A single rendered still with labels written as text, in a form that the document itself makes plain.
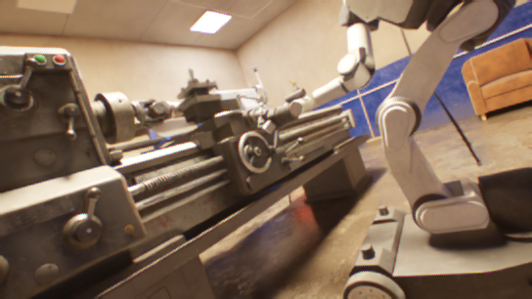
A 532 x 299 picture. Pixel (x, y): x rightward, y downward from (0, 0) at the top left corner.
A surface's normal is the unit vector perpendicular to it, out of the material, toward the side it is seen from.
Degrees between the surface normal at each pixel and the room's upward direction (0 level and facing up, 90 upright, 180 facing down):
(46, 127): 90
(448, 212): 90
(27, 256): 90
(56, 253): 90
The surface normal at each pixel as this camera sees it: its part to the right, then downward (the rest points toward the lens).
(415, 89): -0.50, 0.22
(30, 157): 0.74, -0.25
